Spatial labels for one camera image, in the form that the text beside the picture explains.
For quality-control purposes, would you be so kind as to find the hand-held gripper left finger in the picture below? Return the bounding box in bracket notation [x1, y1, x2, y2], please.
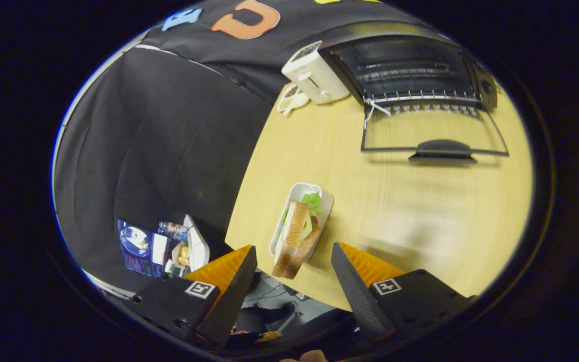
[124, 245, 258, 347]

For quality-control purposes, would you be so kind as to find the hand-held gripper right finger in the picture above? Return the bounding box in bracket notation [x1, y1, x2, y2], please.
[331, 242, 476, 342]

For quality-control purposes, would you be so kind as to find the toast sandwich with lettuce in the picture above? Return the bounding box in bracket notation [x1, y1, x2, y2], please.
[272, 193, 323, 280]

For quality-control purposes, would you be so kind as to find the black toaster oven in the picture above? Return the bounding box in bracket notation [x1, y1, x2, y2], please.
[320, 23, 510, 165]

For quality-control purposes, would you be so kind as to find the white pop-up toaster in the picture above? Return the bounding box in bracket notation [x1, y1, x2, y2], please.
[281, 40, 351, 105]

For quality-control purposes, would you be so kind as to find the white plastic bin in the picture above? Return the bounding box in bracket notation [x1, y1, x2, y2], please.
[183, 215, 210, 273]

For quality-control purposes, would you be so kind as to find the white oblong tray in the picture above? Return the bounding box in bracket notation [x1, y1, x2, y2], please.
[268, 182, 334, 263]

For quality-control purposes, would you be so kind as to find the small white dish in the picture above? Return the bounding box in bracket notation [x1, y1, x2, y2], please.
[277, 84, 311, 116]

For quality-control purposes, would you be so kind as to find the white string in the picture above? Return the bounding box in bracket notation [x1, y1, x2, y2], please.
[363, 98, 392, 129]

